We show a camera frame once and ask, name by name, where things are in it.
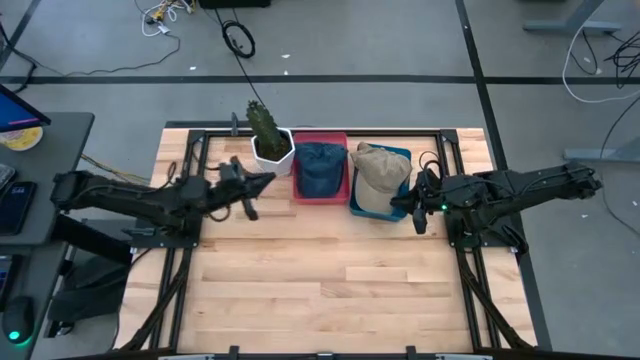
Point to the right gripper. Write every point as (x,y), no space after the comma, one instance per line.
(421,222)

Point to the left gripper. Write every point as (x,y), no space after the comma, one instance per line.
(250,210)

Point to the dark blue denim cap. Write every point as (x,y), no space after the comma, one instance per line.
(320,172)

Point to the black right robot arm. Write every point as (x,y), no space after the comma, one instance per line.
(525,185)

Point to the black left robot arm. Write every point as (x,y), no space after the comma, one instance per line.
(125,197)

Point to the white plant pot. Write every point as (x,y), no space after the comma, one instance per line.
(272,166)

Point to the teal plastic bin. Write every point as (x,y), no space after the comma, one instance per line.
(404,152)

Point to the green cactus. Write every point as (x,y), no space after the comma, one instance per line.
(263,127)

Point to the red translucent plastic bin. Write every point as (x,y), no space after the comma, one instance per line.
(320,137)

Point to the black floor box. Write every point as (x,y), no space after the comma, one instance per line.
(235,3)

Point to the dark grey desk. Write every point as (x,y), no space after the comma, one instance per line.
(55,150)

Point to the grey desk leg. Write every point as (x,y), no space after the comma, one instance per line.
(570,26)

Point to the yellow bowl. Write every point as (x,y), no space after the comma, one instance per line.
(22,140)

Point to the black smartphone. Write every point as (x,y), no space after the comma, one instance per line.
(15,207)

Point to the grey keyboard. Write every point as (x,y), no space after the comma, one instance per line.
(6,175)

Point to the computer monitor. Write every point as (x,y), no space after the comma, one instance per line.
(15,112)

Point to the black computer mouse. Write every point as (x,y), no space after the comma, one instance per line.
(19,320)

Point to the black aluminium table frame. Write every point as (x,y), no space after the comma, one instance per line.
(448,136)

